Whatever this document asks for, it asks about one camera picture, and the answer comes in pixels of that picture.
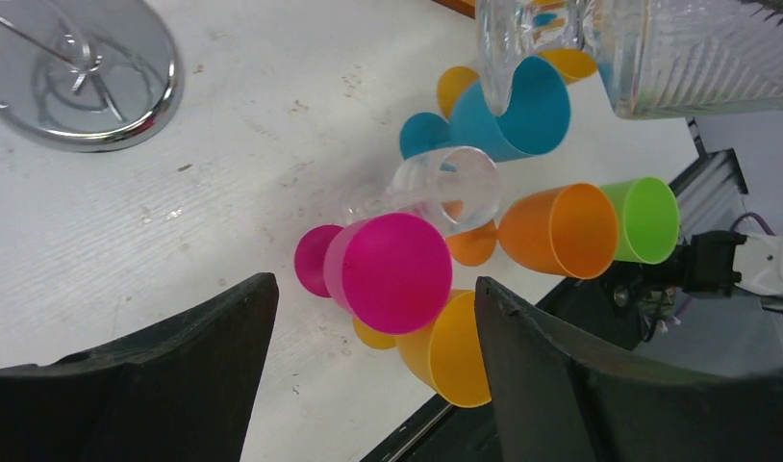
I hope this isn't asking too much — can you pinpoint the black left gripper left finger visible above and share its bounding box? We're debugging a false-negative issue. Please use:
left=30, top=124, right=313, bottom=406
left=0, top=273, right=279, bottom=461

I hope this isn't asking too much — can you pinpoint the clear patterned wine glass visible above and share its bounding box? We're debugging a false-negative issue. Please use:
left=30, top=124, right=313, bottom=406
left=475, top=0, right=783, bottom=119

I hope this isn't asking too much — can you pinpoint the pink plastic wine glass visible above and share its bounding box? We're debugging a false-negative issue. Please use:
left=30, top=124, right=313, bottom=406
left=293, top=212, right=453, bottom=335

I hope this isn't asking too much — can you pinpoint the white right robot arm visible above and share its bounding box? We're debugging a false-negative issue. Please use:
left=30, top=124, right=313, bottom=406
left=619, top=230, right=783, bottom=313

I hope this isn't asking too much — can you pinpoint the blue plastic wine glass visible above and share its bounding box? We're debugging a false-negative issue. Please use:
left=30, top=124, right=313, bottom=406
left=399, top=56, right=571, bottom=163

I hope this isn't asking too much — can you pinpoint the yellow wine glass at back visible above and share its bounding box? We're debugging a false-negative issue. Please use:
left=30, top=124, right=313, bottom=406
left=436, top=49, right=597, bottom=118

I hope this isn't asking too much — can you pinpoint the yellow wine glass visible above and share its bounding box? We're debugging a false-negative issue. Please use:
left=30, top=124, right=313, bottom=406
left=353, top=290, right=492, bottom=408
left=436, top=49, right=597, bottom=118

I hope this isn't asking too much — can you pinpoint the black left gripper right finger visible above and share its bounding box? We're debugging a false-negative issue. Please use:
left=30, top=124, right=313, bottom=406
left=475, top=277, right=783, bottom=461

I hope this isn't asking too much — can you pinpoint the green plastic wine glass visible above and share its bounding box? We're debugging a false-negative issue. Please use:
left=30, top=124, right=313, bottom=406
left=600, top=177, right=680, bottom=265

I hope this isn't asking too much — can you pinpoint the silver wire glass rack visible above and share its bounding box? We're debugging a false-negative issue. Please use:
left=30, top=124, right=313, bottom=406
left=0, top=1, right=185, bottom=152

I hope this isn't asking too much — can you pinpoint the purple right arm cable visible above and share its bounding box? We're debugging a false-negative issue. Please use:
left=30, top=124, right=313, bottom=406
left=729, top=212, right=778, bottom=237

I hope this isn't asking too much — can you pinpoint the clear small wine glass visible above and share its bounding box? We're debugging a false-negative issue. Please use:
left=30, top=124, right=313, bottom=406
left=341, top=146, right=503, bottom=237

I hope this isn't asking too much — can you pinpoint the yellow wine glass in front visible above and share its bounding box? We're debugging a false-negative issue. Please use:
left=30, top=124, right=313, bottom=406
left=353, top=290, right=492, bottom=408

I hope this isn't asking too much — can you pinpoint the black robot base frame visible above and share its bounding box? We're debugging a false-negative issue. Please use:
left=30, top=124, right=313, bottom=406
left=359, top=149, right=783, bottom=462

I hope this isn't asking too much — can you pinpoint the orange plastic wine glass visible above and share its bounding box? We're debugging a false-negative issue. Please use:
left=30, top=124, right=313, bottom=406
left=446, top=183, right=619, bottom=280

